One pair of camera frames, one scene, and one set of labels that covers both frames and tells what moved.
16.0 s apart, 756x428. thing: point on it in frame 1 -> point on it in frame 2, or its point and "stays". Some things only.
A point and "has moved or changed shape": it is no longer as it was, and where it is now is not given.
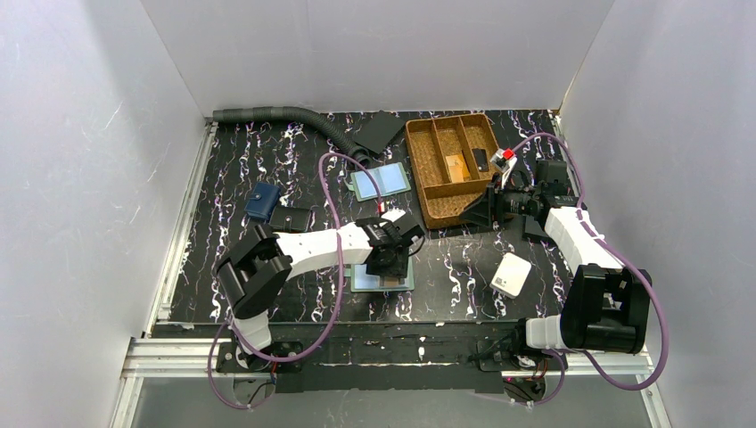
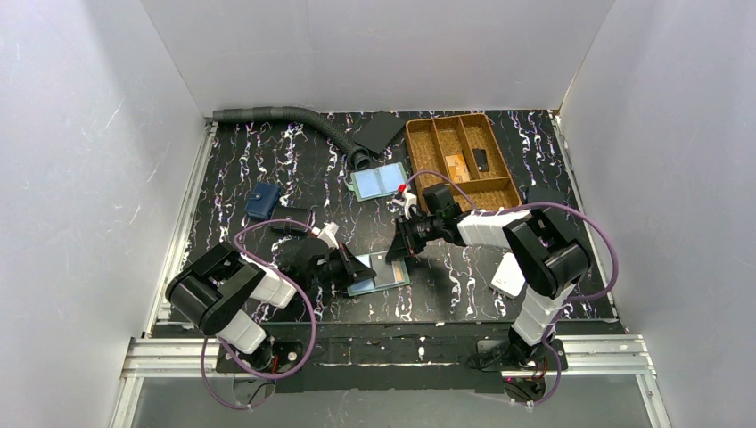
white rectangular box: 510,275 stays
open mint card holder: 390,179 stays
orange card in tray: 457,168 stays
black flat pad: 379,131 stays
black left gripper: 389,263 -> 346,266
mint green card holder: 363,282 has moved or changed shape
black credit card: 481,159 stays
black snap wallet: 291,219 stays
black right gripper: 493,204 -> 411,231
